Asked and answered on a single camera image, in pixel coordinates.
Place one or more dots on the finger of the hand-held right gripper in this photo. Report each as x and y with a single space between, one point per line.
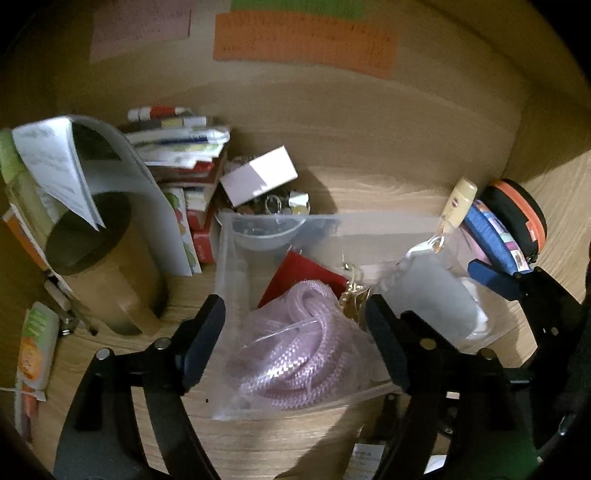
494 279

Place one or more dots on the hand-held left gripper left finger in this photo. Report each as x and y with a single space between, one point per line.
203 341

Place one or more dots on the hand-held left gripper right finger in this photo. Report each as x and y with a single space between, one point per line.
383 337

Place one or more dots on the gold foil wrapper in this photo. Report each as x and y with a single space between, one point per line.
353 295

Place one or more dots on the white plastic cup with lid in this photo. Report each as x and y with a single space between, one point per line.
429 295

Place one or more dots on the red packet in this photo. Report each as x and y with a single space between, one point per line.
300 277

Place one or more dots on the clear plastic container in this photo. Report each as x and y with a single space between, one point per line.
369 230

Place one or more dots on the blue patchwork pouch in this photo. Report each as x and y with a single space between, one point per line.
489 235

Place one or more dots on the black orange round case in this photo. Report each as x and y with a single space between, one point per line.
508 207

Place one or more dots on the cream lotion bottle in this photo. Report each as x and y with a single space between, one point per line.
457 203

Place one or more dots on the brown mug with lid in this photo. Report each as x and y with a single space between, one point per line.
111 277

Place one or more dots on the small clear bowl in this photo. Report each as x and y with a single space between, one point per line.
268 237

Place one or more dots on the white printed card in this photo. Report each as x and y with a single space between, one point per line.
364 461

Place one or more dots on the cluster of small vials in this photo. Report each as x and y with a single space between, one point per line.
69 318

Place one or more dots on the white curved brochure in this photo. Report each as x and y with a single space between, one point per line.
147 207

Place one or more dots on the orange green tube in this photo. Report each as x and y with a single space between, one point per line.
37 350

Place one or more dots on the small white box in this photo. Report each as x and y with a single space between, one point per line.
258 175

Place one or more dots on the stack of books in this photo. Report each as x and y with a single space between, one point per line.
184 138

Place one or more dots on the orange box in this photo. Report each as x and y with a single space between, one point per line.
23 240

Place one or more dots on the red white marker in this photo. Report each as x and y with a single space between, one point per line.
166 112

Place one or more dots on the printed white paper leaflet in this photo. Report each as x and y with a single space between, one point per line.
55 161

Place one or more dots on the orange paper note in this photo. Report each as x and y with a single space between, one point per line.
300 41

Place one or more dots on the pink paper note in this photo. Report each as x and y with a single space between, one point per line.
138 27

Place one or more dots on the green paper note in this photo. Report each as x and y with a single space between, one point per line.
295 7

